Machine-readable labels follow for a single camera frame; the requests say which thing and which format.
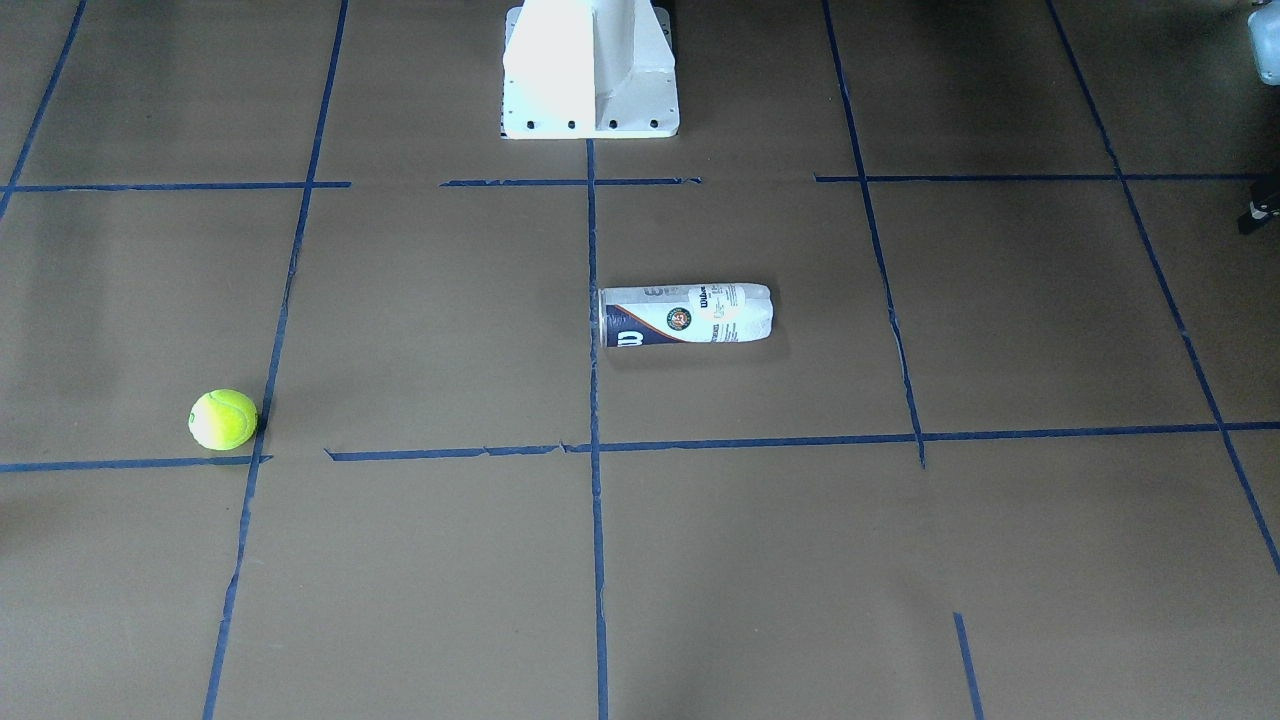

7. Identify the white tennis ball can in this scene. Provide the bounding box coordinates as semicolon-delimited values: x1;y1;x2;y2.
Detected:
596;283;774;348

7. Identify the yellow tennis ball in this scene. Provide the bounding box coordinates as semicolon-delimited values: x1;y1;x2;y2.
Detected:
188;389;259;451

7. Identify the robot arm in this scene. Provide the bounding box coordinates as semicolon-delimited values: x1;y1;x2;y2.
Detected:
1247;1;1279;87

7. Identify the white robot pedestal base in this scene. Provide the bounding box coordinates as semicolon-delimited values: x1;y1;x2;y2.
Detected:
500;1;681;140

